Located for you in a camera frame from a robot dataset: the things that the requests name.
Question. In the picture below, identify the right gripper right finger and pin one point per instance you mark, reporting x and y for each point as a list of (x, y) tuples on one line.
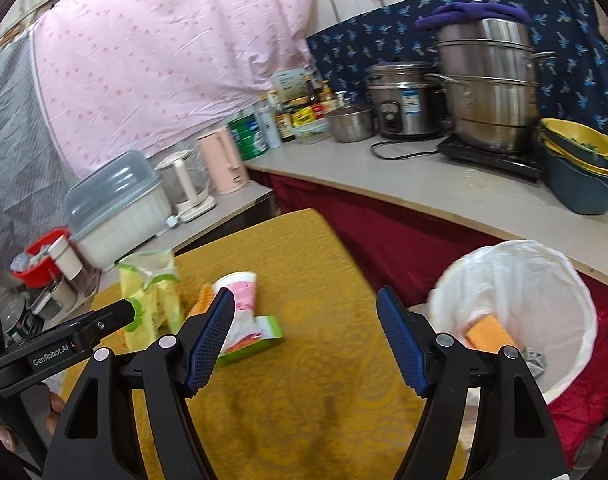
[(514, 436)]

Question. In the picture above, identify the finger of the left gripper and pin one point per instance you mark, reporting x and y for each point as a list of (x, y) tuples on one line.
[(48, 353)]

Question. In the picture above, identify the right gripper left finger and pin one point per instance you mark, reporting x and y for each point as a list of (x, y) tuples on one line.
[(96, 436)]

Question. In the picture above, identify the yellow green snack bag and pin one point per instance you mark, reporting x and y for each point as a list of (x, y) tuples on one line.
[(149, 282)]

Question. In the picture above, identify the pink white cup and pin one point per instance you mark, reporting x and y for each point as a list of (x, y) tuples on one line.
[(242, 284)]

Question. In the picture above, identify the green white packet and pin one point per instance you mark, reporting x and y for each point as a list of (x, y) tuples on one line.
[(269, 336)]

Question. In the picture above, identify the white lined trash bin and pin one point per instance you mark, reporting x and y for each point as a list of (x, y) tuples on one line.
[(537, 296)]

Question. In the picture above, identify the red plastic basin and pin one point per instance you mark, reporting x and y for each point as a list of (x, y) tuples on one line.
[(41, 274)]

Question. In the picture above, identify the yellow paisley tablecloth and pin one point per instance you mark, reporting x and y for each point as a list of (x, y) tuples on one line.
[(326, 401)]

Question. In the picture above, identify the white dish rack box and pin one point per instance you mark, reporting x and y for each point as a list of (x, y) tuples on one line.
[(115, 209)]

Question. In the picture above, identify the red counter skirt cloth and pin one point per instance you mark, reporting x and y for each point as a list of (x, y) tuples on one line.
[(408, 250)]

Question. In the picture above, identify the white glass electric kettle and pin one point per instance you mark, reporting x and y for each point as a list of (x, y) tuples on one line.
[(187, 184)]

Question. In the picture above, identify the black induction cooker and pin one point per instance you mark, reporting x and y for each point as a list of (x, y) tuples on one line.
[(527, 165)]

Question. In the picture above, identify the pink electric kettle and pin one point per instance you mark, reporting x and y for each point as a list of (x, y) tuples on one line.
[(223, 160)]

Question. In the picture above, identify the stacked teal yellow basins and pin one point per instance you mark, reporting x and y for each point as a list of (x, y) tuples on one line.
[(576, 165)]

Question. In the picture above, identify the green tin can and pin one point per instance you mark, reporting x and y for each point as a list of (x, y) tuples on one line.
[(248, 136)]

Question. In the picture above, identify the pink dotted sheet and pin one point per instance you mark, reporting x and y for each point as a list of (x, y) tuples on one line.
[(143, 75)]

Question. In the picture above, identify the silver rice cooker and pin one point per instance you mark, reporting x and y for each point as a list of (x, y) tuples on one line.
[(409, 106)]

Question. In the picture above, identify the small steel pot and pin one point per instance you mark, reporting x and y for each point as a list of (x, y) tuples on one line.
[(352, 123)]

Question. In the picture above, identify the white bottle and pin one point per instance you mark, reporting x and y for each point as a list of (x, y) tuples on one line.
[(267, 119)]

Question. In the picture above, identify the dark sauce bottle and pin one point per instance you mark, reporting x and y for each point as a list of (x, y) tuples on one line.
[(283, 121)]

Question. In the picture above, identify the steel stacked steamer pot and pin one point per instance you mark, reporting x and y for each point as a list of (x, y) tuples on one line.
[(489, 85)]

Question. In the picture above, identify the navy patterned cloth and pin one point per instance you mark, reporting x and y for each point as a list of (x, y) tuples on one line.
[(554, 44)]

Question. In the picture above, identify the purple cloth on steamer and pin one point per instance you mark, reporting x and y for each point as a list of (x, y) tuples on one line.
[(468, 12)]

